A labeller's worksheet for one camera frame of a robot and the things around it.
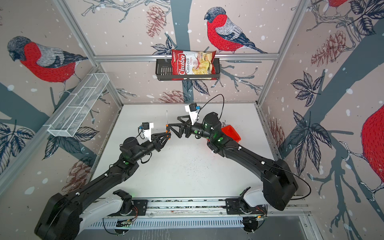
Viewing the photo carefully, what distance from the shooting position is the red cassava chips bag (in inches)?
34.4

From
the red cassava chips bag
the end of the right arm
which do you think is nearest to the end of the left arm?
the end of the right arm

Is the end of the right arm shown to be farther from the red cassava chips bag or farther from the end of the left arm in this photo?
the red cassava chips bag
